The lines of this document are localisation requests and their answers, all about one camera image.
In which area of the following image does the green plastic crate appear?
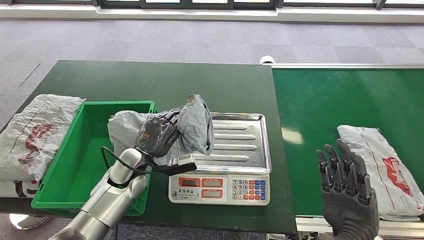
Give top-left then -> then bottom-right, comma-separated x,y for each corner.
31,100 -> 158,217

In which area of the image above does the white mailer parcel red logo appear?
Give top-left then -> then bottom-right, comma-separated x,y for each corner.
336,124 -> 424,222

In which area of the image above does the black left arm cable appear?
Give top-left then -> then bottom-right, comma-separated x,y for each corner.
100,145 -> 186,177

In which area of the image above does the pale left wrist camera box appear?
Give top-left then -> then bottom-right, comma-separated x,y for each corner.
176,153 -> 199,169

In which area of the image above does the grey plastic mailer parcel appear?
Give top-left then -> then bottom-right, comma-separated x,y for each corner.
107,94 -> 215,167

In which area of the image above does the electronic scale with steel pan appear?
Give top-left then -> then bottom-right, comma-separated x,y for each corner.
167,112 -> 273,207

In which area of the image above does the white window sill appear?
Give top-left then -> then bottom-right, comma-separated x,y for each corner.
0,3 -> 424,25

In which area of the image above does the chrome table base disc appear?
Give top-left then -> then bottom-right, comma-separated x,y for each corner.
7,213 -> 53,231

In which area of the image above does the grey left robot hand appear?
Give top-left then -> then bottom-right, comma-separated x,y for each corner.
135,110 -> 183,159

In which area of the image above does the black window frame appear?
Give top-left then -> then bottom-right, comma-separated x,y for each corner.
0,0 -> 424,11

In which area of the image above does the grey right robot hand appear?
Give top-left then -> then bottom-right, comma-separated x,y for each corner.
315,138 -> 381,240

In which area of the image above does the flat white parcel dark print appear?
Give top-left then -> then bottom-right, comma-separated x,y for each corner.
0,179 -> 42,199

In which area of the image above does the green conveyor belt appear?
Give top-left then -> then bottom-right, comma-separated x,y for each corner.
272,67 -> 424,218

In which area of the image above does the white conveyor roller cap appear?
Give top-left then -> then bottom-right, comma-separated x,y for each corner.
258,55 -> 277,66

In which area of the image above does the crumpled white parcel red print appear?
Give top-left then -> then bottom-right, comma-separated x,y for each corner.
0,94 -> 86,182

